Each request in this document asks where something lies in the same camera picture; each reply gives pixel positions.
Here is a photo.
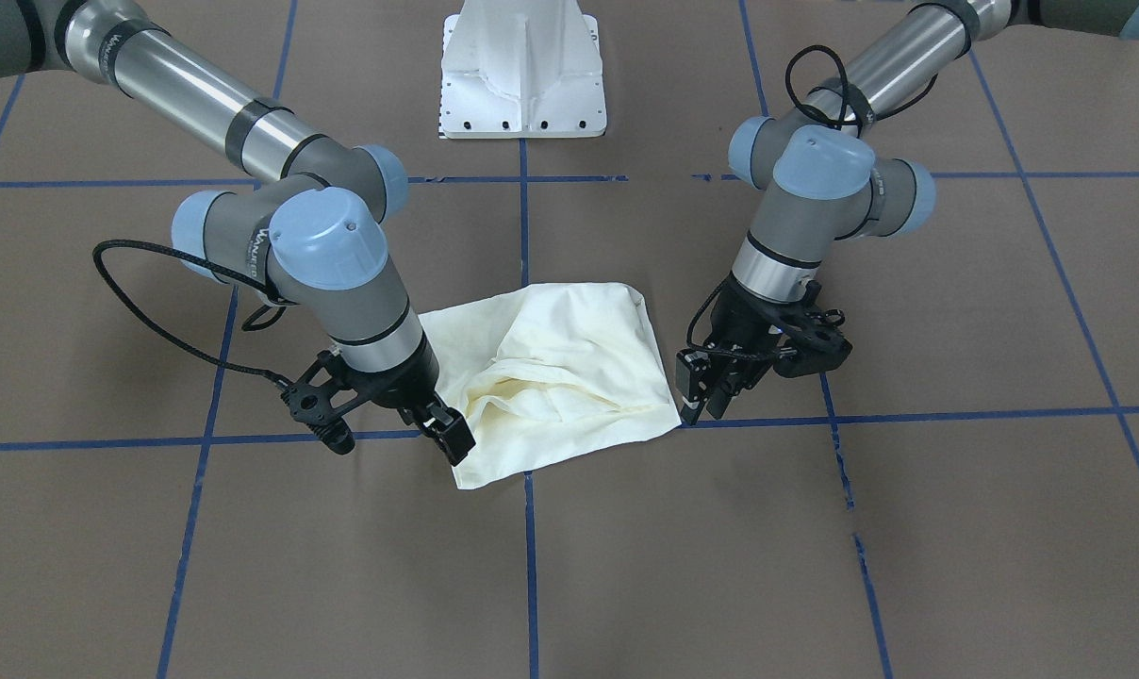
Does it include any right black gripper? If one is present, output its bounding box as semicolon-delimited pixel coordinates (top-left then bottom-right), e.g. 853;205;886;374
355;335;476;468

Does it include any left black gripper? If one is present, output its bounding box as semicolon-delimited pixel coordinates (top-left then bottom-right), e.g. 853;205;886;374
674;278;797;425

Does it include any cream long-sleeve cat shirt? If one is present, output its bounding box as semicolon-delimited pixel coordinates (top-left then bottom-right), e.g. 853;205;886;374
421;283;679;490

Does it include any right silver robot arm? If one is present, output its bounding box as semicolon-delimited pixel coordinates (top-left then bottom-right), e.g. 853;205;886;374
0;1;475;467

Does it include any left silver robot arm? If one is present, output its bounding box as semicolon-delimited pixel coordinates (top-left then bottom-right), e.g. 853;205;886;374
677;1;1139;426

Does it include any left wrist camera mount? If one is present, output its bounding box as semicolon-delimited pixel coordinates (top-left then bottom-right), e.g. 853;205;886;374
769;280;853;378

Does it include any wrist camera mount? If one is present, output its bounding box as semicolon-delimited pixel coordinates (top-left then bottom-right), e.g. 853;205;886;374
769;280;853;378
273;351;385;455

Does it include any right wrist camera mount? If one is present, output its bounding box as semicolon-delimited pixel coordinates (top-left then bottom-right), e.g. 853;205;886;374
273;351;385;455

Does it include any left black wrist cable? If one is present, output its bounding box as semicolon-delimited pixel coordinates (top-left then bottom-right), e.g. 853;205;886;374
784;43;939;128

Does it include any white camera mast base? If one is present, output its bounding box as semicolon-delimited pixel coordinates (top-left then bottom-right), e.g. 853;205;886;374
437;1;608;141

